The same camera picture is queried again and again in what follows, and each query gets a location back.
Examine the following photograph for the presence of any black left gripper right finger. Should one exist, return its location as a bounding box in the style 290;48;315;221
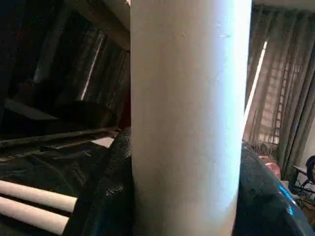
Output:
232;140;315;236

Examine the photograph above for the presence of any grey window curtain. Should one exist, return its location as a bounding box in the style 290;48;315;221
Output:
242;4;315;177

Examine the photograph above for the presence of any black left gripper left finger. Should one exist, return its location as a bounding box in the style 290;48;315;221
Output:
63;126;134;236

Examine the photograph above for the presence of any white plastic table leg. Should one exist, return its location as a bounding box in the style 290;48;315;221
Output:
0;179;79;213
0;195;70;236
129;0;253;236

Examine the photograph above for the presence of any black bench with silver rail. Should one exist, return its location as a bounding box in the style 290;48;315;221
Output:
0;98;123;160

